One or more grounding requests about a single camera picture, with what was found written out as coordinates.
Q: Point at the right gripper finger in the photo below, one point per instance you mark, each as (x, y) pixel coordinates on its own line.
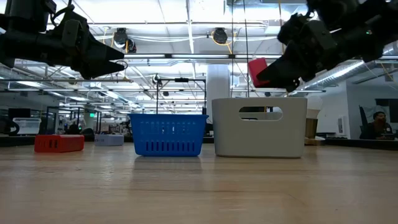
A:
(289, 71)

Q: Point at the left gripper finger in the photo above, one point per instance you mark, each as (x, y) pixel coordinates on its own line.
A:
(96, 69)
(102, 53)

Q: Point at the coral red plug adapter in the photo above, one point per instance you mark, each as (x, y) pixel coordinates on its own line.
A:
(256, 67)

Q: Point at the light blue rectangular box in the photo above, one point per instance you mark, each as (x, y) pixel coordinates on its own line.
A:
(109, 140)

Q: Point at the red slotted rectangular box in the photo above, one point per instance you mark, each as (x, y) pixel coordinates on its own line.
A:
(59, 143)

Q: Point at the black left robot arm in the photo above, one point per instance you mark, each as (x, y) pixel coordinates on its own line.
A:
(18, 46)

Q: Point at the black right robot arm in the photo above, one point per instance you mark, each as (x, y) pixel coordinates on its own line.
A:
(373, 28)

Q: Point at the small black ceiling reel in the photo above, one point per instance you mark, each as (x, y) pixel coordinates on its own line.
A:
(156, 79)

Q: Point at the white plastic bin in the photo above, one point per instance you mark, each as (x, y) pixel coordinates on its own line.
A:
(236, 140)

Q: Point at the black monitor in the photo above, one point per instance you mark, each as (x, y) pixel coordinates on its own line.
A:
(18, 112)

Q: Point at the clear plastic tub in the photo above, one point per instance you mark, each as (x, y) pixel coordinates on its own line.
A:
(27, 126)

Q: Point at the long ceiling light bar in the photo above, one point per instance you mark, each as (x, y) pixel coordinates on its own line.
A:
(199, 56)

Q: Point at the blue slotted plastic basket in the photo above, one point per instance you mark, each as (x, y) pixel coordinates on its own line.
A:
(168, 133)

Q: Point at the person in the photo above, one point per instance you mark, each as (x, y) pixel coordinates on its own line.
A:
(377, 129)

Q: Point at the silver ventilation duct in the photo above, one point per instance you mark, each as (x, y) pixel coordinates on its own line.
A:
(348, 70)

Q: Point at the black background rig frame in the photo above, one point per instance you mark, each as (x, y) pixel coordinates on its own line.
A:
(181, 80)

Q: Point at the black aluminium table frame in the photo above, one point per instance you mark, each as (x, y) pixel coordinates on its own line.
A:
(357, 144)

